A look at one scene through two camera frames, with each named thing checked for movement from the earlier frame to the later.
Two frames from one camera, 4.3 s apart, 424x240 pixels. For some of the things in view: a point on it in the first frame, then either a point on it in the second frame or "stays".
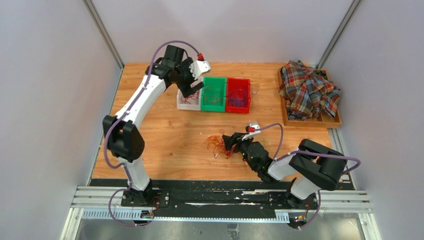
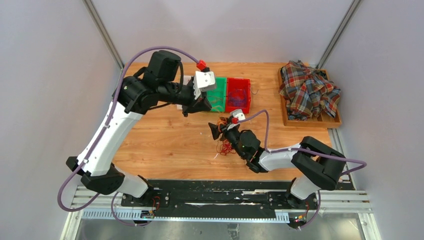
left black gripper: x=185 y=88 -> x=201 y=105
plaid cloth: x=308 y=91 stays
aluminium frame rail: x=104 y=203 stays
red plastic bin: x=238 y=95 stays
